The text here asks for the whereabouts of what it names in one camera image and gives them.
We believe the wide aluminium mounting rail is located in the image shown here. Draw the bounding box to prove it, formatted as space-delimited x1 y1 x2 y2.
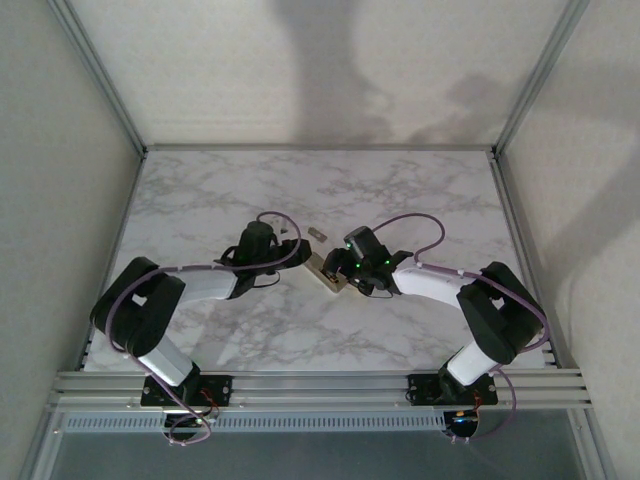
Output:
47 369 587 414

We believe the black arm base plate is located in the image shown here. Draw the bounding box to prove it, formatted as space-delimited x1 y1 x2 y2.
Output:
407 373 500 406
141 374 234 407

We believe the grey slotted cable duct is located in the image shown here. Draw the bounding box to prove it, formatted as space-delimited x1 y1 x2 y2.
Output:
58 412 447 434

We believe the beige remote control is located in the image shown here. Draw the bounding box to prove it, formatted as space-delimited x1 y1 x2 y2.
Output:
303 251 350 295

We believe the aluminium frame leg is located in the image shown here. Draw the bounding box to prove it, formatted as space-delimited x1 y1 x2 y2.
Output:
19 407 66 480
569 407 619 480

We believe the aluminium table side rail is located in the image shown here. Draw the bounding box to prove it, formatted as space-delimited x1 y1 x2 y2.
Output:
77 149 147 372
491 151 560 371

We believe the aluminium frame post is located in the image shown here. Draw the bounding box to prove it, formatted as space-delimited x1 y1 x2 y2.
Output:
491 0 592 157
47 0 149 156

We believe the aluminium frame cross rail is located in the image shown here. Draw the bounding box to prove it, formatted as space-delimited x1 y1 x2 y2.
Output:
143 143 497 153

